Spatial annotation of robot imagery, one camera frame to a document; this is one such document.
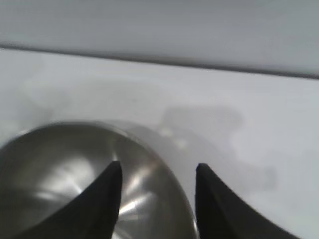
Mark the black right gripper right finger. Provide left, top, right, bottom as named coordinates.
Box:
left=195, top=163, right=300, bottom=239

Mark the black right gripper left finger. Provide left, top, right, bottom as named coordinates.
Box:
left=14, top=160, right=123, bottom=239

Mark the stainless steel mixing bowl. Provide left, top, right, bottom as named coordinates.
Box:
left=0, top=121, right=200, bottom=239

